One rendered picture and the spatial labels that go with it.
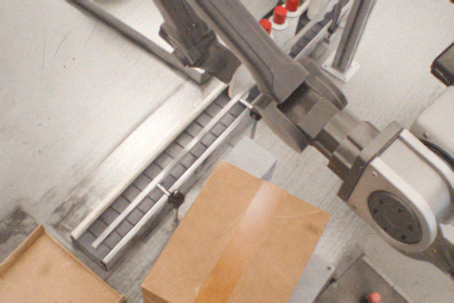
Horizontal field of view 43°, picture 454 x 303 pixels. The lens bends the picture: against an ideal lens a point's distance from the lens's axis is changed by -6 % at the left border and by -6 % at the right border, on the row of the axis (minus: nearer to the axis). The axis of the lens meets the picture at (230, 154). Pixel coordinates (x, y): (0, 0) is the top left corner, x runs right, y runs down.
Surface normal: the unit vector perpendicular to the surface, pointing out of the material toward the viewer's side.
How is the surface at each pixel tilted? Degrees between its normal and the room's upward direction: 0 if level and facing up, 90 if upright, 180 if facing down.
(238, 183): 0
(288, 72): 47
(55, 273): 0
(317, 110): 21
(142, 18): 0
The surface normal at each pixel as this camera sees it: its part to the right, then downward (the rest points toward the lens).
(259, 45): 0.33, 0.25
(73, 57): 0.09, -0.51
